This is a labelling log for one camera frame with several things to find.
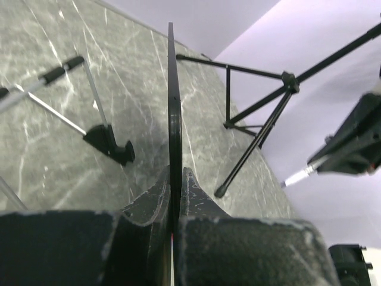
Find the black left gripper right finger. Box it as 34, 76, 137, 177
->
175, 167, 339, 285

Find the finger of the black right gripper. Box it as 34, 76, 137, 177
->
308, 93, 380, 175

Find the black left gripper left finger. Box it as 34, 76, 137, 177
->
1, 168, 171, 285

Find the small black-framed whiteboard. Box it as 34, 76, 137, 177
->
0, 22, 183, 233

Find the white whiteboard marker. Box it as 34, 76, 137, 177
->
280, 166, 315, 188

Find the black perforated music stand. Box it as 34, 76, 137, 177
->
175, 22, 381, 199

